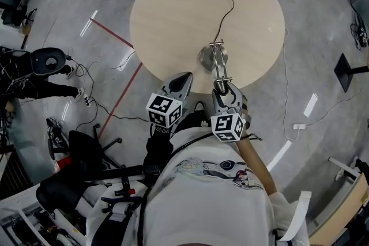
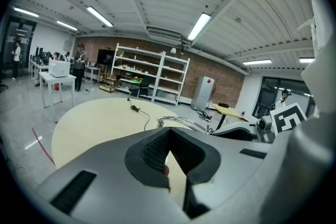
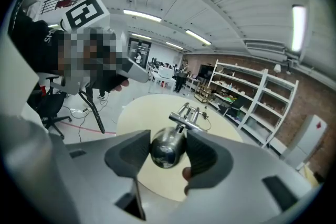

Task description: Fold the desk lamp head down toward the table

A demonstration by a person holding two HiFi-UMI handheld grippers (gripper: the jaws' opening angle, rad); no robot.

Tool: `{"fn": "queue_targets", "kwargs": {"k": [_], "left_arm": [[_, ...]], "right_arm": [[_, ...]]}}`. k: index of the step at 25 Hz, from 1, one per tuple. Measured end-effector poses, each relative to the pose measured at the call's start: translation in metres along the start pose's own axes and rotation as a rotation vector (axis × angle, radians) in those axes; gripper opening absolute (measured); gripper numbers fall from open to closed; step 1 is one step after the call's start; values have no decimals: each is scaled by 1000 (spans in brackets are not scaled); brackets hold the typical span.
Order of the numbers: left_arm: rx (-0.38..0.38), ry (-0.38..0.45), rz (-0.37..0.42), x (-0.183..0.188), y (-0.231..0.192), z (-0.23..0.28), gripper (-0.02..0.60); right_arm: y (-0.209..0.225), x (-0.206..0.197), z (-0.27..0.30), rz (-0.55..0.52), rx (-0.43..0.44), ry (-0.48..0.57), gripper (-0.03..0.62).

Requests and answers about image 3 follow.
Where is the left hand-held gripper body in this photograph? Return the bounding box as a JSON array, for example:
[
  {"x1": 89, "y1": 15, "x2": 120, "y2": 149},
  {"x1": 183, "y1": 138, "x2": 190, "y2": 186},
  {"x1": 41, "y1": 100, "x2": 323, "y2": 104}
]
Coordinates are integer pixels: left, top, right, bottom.
[{"x1": 57, "y1": 0, "x2": 129, "y2": 79}]

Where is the white power strip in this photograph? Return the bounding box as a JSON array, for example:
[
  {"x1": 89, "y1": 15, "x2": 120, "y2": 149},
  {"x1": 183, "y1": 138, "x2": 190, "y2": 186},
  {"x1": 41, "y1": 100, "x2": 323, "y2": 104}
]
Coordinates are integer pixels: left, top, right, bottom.
[{"x1": 70, "y1": 108, "x2": 90, "y2": 119}]

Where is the black swivel chair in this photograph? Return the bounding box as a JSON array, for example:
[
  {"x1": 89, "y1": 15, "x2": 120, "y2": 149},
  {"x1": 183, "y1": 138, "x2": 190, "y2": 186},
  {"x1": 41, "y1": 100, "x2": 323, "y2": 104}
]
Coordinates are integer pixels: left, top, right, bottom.
[{"x1": 36, "y1": 73, "x2": 73, "y2": 140}]

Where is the person's left hand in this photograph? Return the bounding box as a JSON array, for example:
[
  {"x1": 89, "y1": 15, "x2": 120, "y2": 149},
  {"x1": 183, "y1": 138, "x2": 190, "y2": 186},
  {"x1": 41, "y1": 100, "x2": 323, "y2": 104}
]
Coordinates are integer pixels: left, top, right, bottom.
[{"x1": 110, "y1": 78, "x2": 131, "y2": 92}]

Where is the white metal shelving unit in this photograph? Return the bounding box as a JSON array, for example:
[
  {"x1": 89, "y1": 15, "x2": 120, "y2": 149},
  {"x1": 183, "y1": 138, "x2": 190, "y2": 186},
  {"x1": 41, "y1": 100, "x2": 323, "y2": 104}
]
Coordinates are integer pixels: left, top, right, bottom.
[
  {"x1": 207, "y1": 59, "x2": 268, "y2": 124},
  {"x1": 237, "y1": 68, "x2": 300, "y2": 149}
]

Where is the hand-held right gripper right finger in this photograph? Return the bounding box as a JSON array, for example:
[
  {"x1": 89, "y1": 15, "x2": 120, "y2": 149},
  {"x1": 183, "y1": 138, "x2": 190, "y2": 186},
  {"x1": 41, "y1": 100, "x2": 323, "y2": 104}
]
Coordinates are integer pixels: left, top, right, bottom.
[{"x1": 167, "y1": 130, "x2": 323, "y2": 224}]

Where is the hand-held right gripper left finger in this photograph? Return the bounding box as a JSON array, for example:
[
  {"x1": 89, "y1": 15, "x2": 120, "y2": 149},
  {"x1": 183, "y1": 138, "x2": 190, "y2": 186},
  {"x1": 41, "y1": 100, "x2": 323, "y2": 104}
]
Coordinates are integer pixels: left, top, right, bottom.
[{"x1": 49, "y1": 130, "x2": 152, "y2": 224}]

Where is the person's white shirt torso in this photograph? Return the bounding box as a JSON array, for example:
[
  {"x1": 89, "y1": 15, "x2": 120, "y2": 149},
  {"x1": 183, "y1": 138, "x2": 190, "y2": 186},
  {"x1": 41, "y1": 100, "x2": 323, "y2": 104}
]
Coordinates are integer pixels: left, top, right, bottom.
[{"x1": 0, "y1": 28, "x2": 49, "y2": 137}]

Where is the person's left forearm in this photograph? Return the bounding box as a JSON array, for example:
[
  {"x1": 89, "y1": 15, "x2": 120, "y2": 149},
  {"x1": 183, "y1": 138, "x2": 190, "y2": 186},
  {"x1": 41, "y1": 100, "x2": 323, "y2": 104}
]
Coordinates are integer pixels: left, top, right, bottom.
[{"x1": 9, "y1": 12, "x2": 66, "y2": 76}]

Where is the grey metal cabinet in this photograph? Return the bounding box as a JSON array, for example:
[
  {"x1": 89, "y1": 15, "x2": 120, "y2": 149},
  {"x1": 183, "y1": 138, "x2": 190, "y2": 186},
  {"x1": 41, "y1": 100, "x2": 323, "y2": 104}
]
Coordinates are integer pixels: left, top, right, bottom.
[{"x1": 283, "y1": 114, "x2": 329, "y2": 171}]

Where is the wooden shelf cart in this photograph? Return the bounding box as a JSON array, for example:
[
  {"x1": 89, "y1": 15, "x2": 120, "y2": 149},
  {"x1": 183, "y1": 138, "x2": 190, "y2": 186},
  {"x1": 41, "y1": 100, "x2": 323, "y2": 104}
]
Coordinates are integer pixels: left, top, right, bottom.
[{"x1": 194, "y1": 83, "x2": 213, "y2": 104}]

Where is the black wall monitor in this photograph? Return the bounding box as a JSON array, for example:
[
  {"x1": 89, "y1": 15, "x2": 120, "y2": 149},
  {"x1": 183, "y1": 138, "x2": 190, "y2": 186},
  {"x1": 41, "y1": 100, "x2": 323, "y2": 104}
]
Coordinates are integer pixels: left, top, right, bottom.
[{"x1": 197, "y1": 65, "x2": 216, "y2": 79}]

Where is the white table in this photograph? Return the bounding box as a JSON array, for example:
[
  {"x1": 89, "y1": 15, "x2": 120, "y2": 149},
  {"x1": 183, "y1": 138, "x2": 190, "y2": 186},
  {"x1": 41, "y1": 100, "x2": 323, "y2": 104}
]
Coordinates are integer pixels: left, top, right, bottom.
[{"x1": 148, "y1": 70, "x2": 177, "y2": 94}]

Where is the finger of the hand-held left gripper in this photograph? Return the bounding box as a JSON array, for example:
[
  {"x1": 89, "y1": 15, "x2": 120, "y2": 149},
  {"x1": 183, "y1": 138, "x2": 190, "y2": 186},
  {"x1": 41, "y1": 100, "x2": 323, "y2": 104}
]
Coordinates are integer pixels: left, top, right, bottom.
[{"x1": 119, "y1": 57, "x2": 151, "y2": 84}]

